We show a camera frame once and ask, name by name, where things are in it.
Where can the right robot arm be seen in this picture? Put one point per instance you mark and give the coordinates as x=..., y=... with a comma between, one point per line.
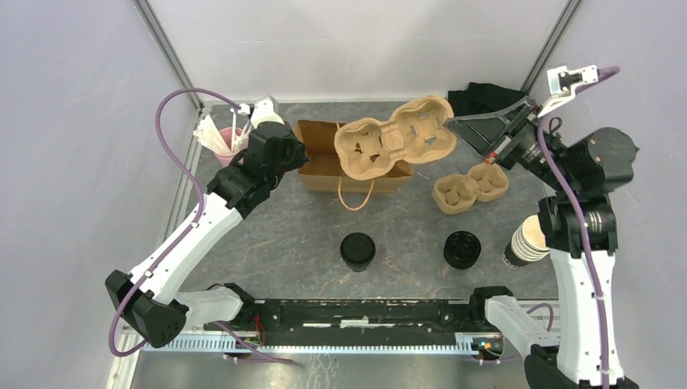
x=580, y=235

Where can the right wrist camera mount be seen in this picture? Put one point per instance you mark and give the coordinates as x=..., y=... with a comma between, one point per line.
x=563, y=83

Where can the cardboard cup carrier stack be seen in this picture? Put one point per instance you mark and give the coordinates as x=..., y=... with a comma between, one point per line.
x=457, y=193

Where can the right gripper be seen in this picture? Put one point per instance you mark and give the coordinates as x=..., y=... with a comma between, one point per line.
x=484, y=132

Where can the black cloth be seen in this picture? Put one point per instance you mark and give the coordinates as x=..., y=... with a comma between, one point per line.
x=480, y=98

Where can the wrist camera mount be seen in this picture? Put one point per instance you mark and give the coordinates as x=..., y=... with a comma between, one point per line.
x=563, y=83
x=263, y=110

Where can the stack of paper cups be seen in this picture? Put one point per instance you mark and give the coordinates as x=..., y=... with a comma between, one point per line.
x=527, y=244

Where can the black cup lid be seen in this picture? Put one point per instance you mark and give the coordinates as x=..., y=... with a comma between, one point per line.
x=357, y=246

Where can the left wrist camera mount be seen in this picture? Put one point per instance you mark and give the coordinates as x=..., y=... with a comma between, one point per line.
x=263, y=110

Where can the single cardboard cup carrier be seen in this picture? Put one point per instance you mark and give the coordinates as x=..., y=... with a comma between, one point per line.
x=415, y=133

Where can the stack of black lids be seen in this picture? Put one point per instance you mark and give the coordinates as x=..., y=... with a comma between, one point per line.
x=461, y=250

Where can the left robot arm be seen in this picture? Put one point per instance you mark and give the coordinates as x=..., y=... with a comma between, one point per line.
x=149, y=298

